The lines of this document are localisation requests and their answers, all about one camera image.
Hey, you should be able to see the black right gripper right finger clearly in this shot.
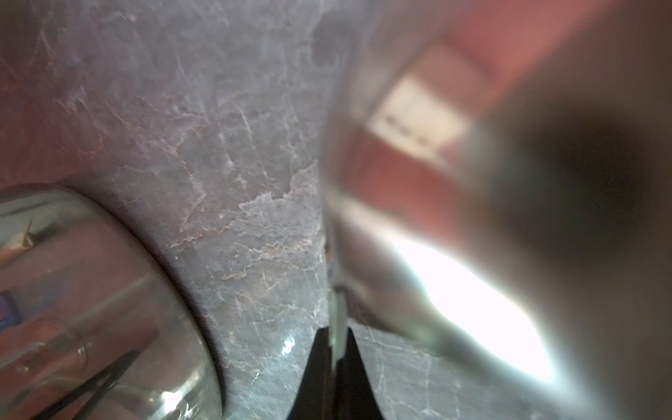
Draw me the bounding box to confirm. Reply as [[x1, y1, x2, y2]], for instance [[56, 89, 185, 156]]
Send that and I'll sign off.
[[335, 328, 384, 420]]

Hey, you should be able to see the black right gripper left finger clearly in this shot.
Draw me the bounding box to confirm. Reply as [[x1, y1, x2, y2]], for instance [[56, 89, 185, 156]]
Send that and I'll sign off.
[[286, 327, 333, 420]]

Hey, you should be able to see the steel pot lid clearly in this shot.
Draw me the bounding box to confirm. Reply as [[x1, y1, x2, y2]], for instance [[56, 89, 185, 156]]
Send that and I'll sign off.
[[321, 1, 671, 419]]

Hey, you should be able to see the stainless steel stock pot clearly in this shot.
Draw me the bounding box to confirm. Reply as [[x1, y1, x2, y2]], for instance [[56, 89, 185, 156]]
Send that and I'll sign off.
[[1, 185, 224, 419]]

